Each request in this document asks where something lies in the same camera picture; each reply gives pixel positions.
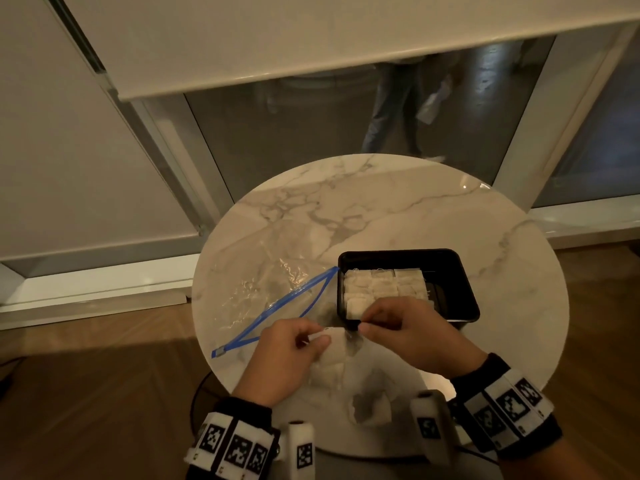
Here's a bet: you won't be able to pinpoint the white bag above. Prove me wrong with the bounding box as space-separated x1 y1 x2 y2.
416 75 455 126

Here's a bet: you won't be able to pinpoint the person's left hand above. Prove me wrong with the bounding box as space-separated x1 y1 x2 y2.
232 318 332 408

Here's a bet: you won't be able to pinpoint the black left wristband white markers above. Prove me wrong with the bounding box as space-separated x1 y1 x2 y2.
183 397 281 480

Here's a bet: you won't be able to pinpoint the person's right hand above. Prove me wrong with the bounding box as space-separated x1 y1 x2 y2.
357 297 489 381

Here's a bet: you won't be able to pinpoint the tall white roller blind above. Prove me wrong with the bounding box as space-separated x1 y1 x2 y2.
0 0 202 261

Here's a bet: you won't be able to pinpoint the clear zip bag blue seal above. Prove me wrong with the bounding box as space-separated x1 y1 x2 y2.
211 255 407 430

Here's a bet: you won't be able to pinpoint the black wristband white markers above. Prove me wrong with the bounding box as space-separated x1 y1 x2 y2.
183 397 281 480
447 352 564 453

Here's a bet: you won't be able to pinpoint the group of white cubes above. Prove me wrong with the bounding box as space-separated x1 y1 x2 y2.
343 268 431 319

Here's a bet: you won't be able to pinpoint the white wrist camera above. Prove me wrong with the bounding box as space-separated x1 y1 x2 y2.
285 420 317 470
409 389 462 466

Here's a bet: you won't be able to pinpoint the person's right forearm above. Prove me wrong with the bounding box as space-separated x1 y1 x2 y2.
497 434 623 480

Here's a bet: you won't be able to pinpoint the white soft cube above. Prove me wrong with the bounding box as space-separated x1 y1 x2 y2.
307 327 352 388

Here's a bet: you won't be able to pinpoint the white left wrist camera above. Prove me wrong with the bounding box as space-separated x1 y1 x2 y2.
285 420 317 470

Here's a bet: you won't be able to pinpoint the black right wristband white markers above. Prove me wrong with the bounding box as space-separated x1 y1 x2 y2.
447 352 564 453

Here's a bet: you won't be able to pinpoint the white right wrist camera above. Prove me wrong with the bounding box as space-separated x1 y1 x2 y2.
409 389 462 466

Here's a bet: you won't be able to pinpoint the black plastic tray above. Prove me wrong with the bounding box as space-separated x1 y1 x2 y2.
337 249 481 331

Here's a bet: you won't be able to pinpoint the wide white roller blind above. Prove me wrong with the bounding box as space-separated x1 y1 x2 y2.
59 0 640 101

